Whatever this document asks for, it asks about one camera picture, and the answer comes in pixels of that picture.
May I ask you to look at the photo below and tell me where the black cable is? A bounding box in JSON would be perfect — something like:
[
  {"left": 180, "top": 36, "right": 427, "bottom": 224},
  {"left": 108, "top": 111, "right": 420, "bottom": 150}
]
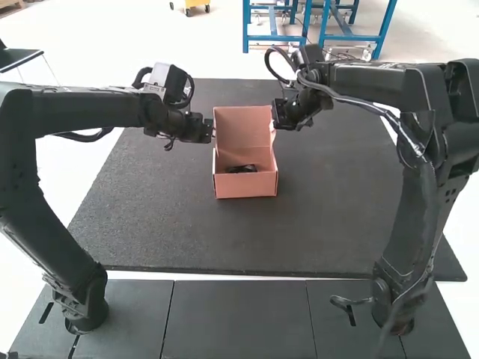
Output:
[
  {"left": 263, "top": 47, "right": 300, "bottom": 89},
  {"left": 35, "top": 126, "right": 115, "bottom": 144},
  {"left": 132, "top": 67, "right": 155, "bottom": 90}
]

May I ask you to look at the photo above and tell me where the blue metal frame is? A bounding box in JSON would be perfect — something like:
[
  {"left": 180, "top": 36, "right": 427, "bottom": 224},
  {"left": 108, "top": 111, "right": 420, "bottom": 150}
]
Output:
[
  {"left": 242, "top": 0, "right": 312, "bottom": 54},
  {"left": 305, "top": 0, "right": 398, "bottom": 61}
]

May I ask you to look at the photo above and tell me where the black chair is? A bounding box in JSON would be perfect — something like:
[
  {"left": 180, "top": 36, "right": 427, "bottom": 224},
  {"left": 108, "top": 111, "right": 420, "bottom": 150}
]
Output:
[{"left": 0, "top": 37, "right": 61, "bottom": 88}]

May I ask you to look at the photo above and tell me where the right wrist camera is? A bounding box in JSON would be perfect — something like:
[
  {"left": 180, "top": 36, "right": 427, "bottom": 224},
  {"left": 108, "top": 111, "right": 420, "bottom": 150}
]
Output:
[{"left": 290, "top": 43, "right": 326, "bottom": 72}]

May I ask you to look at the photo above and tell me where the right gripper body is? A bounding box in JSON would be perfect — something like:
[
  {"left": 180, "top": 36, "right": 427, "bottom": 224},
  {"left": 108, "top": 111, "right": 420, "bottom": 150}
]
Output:
[{"left": 272, "top": 97, "right": 314, "bottom": 132}]

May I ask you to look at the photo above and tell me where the yellow cart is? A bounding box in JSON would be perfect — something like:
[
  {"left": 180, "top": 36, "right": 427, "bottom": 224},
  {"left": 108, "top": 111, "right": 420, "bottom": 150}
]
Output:
[{"left": 169, "top": 0, "right": 211, "bottom": 18}]

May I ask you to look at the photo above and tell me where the black mat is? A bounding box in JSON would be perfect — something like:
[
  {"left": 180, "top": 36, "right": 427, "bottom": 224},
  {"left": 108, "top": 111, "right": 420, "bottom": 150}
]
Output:
[{"left": 67, "top": 77, "right": 469, "bottom": 282}]

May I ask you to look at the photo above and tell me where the dark base panel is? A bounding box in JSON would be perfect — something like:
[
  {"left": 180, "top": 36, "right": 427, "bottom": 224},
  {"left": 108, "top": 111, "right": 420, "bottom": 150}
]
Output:
[
  {"left": 305, "top": 279, "right": 472, "bottom": 359},
  {"left": 159, "top": 279, "right": 318, "bottom": 359},
  {"left": 9, "top": 279, "right": 175, "bottom": 359}
]

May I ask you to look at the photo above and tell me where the black square fan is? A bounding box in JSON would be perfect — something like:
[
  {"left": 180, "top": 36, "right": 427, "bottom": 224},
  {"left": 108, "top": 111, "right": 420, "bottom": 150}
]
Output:
[{"left": 223, "top": 162, "right": 260, "bottom": 175}]

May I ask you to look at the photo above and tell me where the cardboard box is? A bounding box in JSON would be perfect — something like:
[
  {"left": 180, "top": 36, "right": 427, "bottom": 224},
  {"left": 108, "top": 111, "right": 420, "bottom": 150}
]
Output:
[{"left": 211, "top": 105, "right": 278, "bottom": 200}]

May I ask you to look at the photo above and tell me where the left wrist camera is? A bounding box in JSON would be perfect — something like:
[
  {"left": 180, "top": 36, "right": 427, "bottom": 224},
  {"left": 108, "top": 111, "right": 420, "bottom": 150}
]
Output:
[{"left": 141, "top": 62, "right": 190, "bottom": 105}]

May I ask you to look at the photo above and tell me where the wooden pallet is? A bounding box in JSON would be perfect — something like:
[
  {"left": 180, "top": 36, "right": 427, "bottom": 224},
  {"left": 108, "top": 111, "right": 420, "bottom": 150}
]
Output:
[{"left": 0, "top": 0, "right": 25, "bottom": 19}]

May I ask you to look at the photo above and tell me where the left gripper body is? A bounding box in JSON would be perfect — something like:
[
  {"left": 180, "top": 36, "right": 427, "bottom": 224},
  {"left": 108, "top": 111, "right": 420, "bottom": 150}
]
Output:
[{"left": 186, "top": 111, "right": 216, "bottom": 145}]

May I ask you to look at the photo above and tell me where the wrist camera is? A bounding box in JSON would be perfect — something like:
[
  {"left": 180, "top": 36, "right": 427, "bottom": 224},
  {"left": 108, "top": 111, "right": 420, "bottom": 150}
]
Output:
[
  {"left": 141, "top": 62, "right": 190, "bottom": 105},
  {"left": 290, "top": 43, "right": 326, "bottom": 72}
]

